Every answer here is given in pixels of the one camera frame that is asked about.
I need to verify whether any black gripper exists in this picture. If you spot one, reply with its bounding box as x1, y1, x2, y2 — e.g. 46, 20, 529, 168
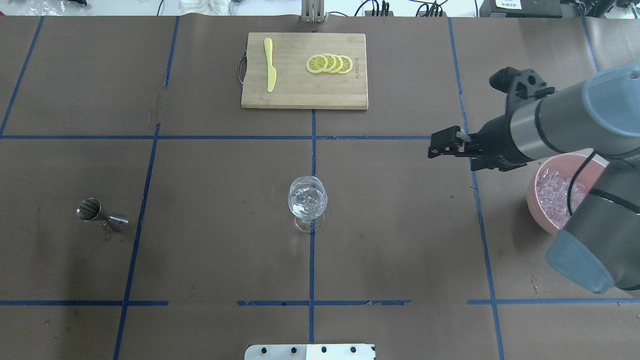
427, 67, 555, 172

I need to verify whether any steel cocktail jigger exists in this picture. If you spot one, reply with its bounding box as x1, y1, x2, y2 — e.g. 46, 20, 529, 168
76, 198, 130, 233

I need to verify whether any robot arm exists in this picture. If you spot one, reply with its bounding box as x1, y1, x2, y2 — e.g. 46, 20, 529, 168
428, 61, 640, 297

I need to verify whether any clear ice cube pile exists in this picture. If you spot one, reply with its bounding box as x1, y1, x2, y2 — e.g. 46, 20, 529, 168
535, 168, 587, 229

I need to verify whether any clear wine glass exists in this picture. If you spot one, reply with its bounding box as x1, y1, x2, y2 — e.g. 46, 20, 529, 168
287, 175, 329, 234

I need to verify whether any pink plastic bowl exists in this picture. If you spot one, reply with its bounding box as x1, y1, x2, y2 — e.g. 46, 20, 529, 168
526, 152, 608, 236

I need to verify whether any bamboo cutting board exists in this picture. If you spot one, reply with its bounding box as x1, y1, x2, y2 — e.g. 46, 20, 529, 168
241, 32, 370, 111

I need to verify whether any yellow plastic knife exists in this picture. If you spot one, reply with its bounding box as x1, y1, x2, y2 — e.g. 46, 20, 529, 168
263, 38, 278, 92

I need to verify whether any clear plastic bag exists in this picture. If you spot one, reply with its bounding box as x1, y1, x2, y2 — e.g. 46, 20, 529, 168
24, 0, 69, 16

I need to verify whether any aluminium frame post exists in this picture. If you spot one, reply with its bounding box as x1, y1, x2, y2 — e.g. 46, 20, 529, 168
301, 0, 327, 24

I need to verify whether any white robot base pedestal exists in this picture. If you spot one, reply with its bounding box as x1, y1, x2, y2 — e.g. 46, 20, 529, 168
244, 343, 377, 360

